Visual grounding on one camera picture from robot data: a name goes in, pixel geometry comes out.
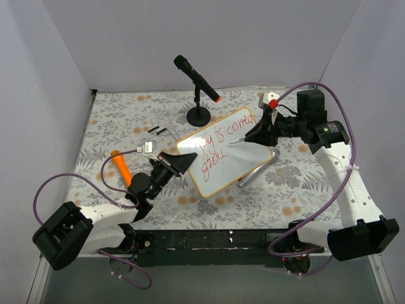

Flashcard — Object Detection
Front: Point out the black round microphone stand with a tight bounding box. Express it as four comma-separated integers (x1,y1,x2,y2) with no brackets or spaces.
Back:
186,85,211,127

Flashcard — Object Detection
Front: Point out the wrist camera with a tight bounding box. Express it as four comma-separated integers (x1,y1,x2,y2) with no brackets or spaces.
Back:
258,92,280,125
136,141,157,160

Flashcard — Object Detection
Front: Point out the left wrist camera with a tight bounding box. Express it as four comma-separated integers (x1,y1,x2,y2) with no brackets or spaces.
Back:
136,141,157,160

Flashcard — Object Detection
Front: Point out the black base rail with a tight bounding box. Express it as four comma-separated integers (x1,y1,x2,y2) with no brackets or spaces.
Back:
126,228,292,269

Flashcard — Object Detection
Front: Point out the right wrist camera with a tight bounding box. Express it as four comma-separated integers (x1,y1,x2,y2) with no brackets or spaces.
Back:
258,92,280,125

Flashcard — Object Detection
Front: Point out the wire whiteboard easel stand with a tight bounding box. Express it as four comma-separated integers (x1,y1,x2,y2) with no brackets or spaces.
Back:
139,122,180,151

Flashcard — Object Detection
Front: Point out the silver microphone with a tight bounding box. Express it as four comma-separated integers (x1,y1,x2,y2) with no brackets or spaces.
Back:
237,148,280,189

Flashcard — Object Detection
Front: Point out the floral patterned table mat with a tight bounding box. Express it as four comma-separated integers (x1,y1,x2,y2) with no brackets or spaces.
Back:
66,91,333,230

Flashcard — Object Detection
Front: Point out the red whiteboard marker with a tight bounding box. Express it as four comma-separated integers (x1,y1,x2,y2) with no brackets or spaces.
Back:
229,137,245,144

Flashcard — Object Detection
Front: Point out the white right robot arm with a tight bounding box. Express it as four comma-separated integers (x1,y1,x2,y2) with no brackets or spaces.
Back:
244,89,399,262

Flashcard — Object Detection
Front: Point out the yellow framed whiteboard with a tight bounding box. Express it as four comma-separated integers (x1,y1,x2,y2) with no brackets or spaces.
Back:
176,107,272,198

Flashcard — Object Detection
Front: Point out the black microphone orange ring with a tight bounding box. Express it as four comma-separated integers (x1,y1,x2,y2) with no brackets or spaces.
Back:
173,54,221,103

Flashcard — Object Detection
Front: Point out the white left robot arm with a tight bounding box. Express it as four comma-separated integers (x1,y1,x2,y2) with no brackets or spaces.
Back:
32,152,197,270

